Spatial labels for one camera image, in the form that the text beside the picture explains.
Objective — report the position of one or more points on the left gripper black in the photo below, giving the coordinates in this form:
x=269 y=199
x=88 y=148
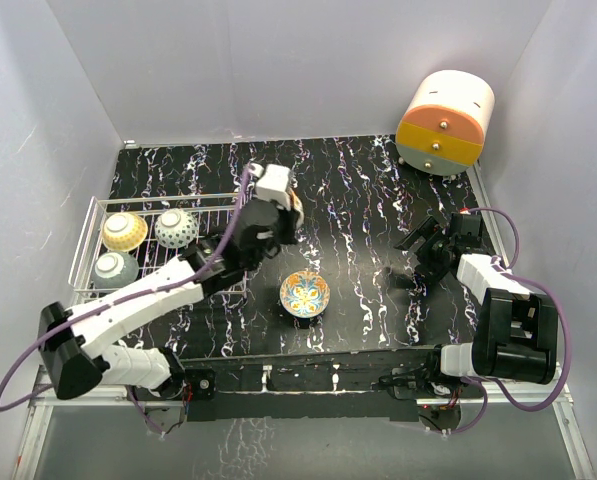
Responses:
x=290 y=218

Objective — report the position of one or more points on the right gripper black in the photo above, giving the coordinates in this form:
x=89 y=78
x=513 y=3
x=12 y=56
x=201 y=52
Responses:
x=431 y=269

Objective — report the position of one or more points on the orange blue floral bowl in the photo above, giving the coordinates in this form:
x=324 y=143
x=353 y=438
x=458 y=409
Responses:
x=304 y=294

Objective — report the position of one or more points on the blue patterned bowl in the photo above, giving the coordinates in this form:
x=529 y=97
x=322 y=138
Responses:
x=176 y=228

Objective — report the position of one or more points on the yellow teal patterned bowl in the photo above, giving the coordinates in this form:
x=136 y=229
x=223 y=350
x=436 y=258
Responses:
x=124 y=232

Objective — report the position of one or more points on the grey bowl red rim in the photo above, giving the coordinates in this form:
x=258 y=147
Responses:
x=114 y=270

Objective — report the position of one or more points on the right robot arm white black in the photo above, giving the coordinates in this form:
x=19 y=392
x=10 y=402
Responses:
x=516 y=335

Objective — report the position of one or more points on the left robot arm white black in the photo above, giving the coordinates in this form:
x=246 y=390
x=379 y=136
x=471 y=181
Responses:
x=79 y=345

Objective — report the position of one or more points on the round pastel drawer cabinet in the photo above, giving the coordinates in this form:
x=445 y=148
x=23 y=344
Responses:
x=444 y=128

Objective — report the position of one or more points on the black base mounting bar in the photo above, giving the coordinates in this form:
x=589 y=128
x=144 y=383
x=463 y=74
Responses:
x=396 y=398

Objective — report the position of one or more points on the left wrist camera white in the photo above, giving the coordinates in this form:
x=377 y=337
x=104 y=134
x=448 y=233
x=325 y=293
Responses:
x=272 y=183

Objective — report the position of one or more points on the white wire dish rack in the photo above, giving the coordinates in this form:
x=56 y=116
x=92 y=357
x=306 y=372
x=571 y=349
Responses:
x=210 y=211

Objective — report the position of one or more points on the aluminium frame rail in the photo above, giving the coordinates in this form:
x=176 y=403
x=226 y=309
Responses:
x=355 y=370

